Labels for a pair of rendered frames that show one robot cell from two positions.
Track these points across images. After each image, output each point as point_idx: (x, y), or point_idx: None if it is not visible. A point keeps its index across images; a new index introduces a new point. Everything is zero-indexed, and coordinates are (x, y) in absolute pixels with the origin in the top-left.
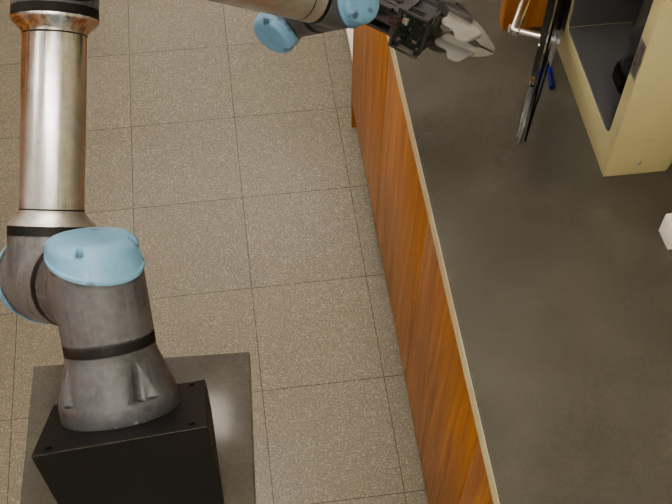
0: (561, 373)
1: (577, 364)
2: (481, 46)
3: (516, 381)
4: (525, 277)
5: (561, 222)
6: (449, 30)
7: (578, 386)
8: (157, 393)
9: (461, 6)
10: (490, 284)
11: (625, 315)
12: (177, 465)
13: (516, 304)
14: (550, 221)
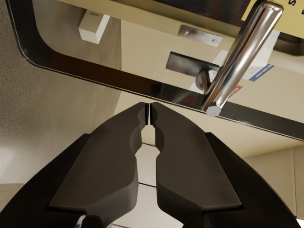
0: (68, 138)
1: (71, 129)
2: (148, 121)
3: None
4: (44, 126)
5: (43, 71)
6: (130, 190)
7: (73, 134)
8: None
9: (252, 178)
10: (33, 152)
11: (77, 92)
12: None
13: (47, 141)
14: (38, 77)
